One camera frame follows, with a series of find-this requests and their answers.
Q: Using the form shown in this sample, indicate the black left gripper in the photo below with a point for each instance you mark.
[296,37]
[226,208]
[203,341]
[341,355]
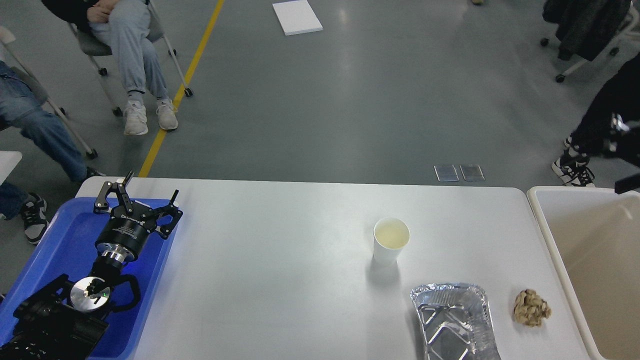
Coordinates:
[126,227]

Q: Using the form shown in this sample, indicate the white paper cup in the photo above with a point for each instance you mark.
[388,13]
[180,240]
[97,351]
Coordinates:
[391,236]

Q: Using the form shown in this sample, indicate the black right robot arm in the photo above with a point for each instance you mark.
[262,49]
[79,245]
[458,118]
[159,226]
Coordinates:
[622,141]

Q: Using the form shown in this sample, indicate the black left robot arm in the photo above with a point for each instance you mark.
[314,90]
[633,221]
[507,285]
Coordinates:
[86,291]

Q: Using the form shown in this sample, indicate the blue plastic tray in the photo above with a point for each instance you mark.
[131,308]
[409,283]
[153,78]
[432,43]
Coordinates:
[68,247]

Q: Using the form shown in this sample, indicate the white side table corner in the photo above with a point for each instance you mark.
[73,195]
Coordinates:
[8,161]

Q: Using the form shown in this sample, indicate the seated person blue jeans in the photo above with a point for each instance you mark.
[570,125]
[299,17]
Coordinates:
[20,109]

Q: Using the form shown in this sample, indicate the grey rolling chair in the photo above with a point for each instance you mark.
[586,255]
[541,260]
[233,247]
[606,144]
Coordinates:
[92,47]

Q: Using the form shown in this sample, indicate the seated person light jeans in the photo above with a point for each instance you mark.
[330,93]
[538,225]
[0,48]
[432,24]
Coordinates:
[124,26]

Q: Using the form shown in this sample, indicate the white flat box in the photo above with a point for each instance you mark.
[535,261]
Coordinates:
[297,17]

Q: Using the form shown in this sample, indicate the left floor metal plate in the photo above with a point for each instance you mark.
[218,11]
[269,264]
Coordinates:
[446,173]

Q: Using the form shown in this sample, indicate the floor metal plate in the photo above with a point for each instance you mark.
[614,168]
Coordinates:
[446,173]
[472,173]

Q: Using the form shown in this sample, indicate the right floor metal plate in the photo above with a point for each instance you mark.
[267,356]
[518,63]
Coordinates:
[472,173]

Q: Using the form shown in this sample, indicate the aluminium foil tray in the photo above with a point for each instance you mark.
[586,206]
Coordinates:
[455,321]

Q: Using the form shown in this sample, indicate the crumpled brown paper ball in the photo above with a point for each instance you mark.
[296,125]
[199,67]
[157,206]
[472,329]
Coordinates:
[530,309]

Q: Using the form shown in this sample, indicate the beige plastic bin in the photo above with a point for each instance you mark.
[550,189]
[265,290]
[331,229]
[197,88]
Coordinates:
[593,237]

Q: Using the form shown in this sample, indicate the person black pants sneakers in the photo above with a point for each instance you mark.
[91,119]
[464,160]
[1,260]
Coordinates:
[618,96]

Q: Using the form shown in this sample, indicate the chair with dark jacket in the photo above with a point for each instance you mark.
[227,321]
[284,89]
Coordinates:
[585,28]

